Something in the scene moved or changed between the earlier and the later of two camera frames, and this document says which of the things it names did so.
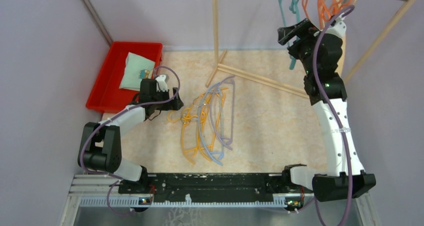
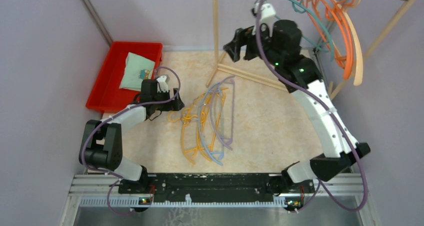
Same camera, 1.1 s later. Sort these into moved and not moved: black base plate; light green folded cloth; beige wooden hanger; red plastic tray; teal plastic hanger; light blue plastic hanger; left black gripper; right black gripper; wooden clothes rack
Moved: teal plastic hanger; right black gripper; beige wooden hanger
Not moved: light blue plastic hanger; wooden clothes rack; light green folded cloth; left black gripper; black base plate; red plastic tray
